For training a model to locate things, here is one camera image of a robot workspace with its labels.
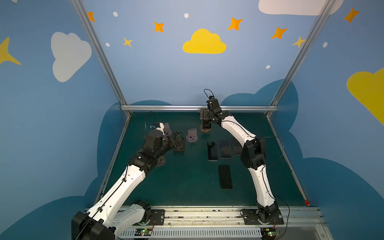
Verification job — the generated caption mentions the wooden round phone stand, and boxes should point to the wooden round phone stand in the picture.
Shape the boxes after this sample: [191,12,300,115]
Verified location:
[199,121,212,133]

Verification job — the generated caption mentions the aluminium left corner post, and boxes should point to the aluminium left corner post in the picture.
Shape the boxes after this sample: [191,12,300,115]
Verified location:
[71,0,127,107]

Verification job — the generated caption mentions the aluminium right corner post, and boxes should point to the aluminium right corner post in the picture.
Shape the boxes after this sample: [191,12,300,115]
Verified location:
[266,0,336,119]

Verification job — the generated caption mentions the left controller board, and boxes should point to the left controller board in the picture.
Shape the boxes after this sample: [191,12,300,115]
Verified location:
[135,229,153,237]

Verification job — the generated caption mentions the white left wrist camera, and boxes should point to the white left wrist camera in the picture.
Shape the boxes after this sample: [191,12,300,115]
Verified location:
[151,122,165,135]

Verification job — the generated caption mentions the aluminium corner post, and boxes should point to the aluminium corner post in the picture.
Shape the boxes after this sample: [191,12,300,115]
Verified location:
[71,0,127,107]
[266,0,336,119]

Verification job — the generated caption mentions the purple phone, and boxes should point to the purple phone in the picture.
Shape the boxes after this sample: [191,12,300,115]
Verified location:
[219,140,232,159]

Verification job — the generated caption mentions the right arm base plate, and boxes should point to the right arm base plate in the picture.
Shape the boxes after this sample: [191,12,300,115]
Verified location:
[240,209,285,225]

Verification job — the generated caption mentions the grey round front stand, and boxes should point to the grey round front stand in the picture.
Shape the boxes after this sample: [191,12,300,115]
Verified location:
[163,123,173,137]

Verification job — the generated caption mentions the aluminium back frame rail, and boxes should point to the aluminium back frame rail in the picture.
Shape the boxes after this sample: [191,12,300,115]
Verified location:
[121,105,278,112]

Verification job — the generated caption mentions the phone with light green edge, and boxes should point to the phone with light green edge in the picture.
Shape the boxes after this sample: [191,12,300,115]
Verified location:
[207,142,219,162]

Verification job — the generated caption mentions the aluminium front rail bed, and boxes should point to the aluminium front rail bed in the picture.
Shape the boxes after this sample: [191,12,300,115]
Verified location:
[116,206,332,240]

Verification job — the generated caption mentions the black rectangular phone stand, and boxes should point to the black rectangular phone stand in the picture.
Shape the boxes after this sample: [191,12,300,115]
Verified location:
[174,141,185,153]

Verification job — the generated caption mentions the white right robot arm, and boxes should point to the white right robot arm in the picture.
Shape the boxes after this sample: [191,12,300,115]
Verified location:
[201,95,284,225]

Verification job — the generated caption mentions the right controller board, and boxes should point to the right controller board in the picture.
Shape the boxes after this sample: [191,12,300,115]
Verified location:
[260,228,278,240]

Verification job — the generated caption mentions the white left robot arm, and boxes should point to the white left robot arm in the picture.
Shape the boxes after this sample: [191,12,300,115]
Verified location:
[71,128,185,240]

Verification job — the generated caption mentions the controller board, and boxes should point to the controller board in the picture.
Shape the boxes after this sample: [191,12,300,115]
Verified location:
[135,229,153,237]
[260,228,278,240]

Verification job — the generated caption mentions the grey round phone stand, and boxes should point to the grey round phone stand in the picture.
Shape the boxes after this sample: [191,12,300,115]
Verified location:
[156,155,166,167]

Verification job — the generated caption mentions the grey round rear stand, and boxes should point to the grey round rear stand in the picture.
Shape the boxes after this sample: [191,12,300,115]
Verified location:
[186,129,198,143]

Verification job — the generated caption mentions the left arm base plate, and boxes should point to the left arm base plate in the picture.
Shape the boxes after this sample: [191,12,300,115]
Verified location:
[138,209,165,226]

